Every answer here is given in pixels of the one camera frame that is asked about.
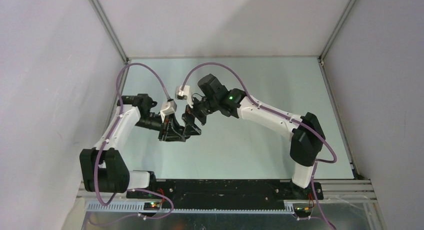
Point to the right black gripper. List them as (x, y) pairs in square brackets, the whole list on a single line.
[(191, 128)]

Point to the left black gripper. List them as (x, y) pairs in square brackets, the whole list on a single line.
[(173, 133)]

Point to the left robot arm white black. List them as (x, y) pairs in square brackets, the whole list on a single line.
[(102, 166)]

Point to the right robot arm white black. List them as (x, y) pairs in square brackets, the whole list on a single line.
[(304, 132)]

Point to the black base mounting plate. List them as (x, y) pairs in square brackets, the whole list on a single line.
[(220, 194)]

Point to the left controller board with leds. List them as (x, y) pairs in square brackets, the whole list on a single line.
[(152, 206)]

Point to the controller board with leds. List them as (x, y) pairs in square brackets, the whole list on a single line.
[(152, 206), (303, 211)]

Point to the right controller board with leds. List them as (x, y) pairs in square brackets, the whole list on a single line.
[(303, 211)]

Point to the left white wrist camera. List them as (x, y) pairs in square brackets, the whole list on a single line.
[(169, 107)]

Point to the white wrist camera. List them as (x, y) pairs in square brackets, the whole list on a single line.
[(169, 107), (185, 93)]

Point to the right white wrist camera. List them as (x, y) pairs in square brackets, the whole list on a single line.
[(185, 93)]

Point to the grey slotted cable duct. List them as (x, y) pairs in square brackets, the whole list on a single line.
[(139, 207)]

